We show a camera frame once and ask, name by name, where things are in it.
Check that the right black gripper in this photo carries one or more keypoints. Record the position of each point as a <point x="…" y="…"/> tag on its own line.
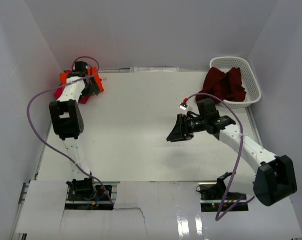
<point x="178" y="133"/>

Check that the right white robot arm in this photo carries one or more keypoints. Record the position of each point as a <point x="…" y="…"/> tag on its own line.
<point x="274" y="175"/>

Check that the folded pink t shirt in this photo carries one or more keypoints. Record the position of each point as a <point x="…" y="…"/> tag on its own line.
<point x="58" y="92"/>

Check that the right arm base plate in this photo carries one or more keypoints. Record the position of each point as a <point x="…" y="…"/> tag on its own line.
<point x="215" y="190"/>

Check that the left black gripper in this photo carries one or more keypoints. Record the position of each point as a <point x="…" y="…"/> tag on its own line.
<point x="93" y="88"/>

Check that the dark red t shirt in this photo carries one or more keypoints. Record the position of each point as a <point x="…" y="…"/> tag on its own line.
<point x="225" y="86"/>

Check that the orange t shirt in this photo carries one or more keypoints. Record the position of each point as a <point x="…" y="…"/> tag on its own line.
<point x="98" y="81"/>

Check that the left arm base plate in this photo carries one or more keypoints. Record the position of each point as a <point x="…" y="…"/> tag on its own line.
<point x="100" y="194"/>

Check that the white plastic basket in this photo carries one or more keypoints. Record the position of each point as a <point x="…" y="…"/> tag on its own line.
<point x="249" y="82"/>

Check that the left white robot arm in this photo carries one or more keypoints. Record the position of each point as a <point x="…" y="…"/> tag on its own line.
<point x="77" y="85"/>

